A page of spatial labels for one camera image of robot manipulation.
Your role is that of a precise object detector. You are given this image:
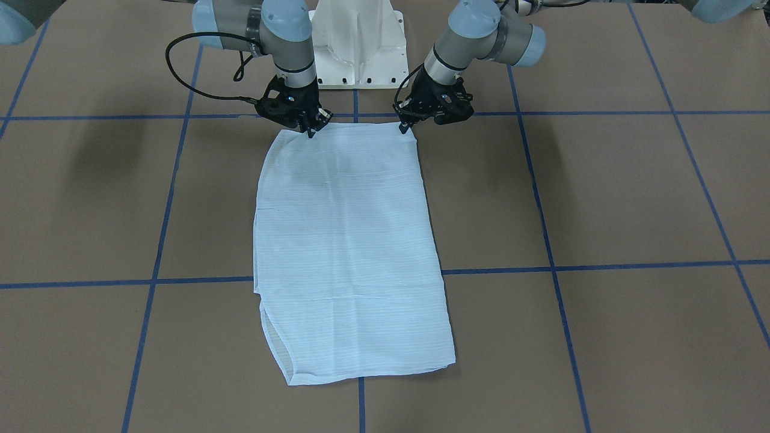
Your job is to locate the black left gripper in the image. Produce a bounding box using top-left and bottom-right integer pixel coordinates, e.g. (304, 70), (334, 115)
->
(392, 65), (475, 134)

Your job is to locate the light blue button shirt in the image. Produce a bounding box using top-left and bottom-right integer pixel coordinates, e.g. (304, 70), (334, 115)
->
(253, 123), (456, 386)

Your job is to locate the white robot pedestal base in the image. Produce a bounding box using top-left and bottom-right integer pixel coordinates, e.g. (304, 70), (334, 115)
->
(309, 1), (409, 90)

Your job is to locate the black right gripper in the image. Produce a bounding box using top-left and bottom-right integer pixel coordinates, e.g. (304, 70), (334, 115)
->
(254, 76), (334, 139)

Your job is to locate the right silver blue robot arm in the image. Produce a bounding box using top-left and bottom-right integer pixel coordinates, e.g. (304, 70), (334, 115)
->
(164, 1), (333, 138)

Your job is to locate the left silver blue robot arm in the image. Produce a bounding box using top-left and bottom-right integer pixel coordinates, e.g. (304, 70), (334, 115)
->
(393, 1), (768, 132)

